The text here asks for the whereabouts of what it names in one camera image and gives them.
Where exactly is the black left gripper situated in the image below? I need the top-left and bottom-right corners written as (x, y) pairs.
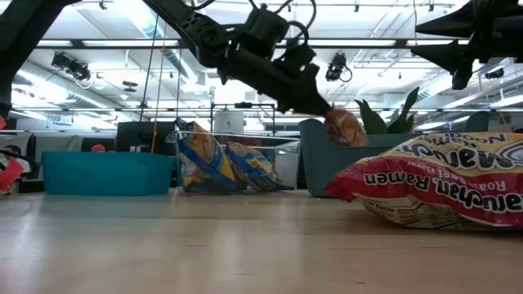
top-left (218, 42), bottom-right (334, 118)

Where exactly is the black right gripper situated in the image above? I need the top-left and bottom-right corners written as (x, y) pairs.
top-left (410, 0), bottom-right (523, 91)

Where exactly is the red Maruchan noodle pack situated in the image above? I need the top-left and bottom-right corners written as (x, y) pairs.
top-left (324, 131), bottom-right (523, 232)
top-left (324, 106), bottom-right (369, 147)

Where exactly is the blue Maruchan noodle pack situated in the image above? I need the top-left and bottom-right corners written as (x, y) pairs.
top-left (224, 141), bottom-right (295, 192)
top-left (175, 118), bottom-right (243, 193)

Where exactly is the green snake plant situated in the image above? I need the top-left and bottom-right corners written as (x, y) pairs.
top-left (354, 87), bottom-right (422, 135)

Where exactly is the clear plastic bin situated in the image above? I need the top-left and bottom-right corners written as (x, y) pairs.
top-left (165, 130), bottom-right (302, 194)

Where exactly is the large grey-blue plastic bin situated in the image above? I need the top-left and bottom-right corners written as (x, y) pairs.
top-left (297, 118), bottom-right (424, 198)

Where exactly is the white cylindrical tank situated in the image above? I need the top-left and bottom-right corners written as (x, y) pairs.
top-left (213, 109), bottom-right (245, 134)

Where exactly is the black computer monitor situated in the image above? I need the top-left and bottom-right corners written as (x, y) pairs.
top-left (115, 121), bottom-right (177, 156)

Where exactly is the small teal plastic bin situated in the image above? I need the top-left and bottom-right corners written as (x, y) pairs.
top-left (40, 151), bottom-right (177, 196)

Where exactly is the red paper sheet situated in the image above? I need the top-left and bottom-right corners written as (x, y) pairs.
top-left (0, 158), bottom-right (25, 191)

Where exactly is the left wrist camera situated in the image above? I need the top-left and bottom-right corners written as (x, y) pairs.
top-left (272, 42), bottom-right (318, 78)

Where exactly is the black ceiling camera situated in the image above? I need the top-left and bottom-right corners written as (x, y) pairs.
top-left (325, 51), bottom-right (353, 82)
top-left (51, 51), bottom-right (92, 82)

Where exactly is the hanging yellow cable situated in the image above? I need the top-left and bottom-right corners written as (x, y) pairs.
top-left (150, 20), bottom-right (168, 154)

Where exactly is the hanging black cable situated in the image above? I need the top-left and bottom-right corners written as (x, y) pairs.
top-left (138, 16), bottom-right (160, 123)

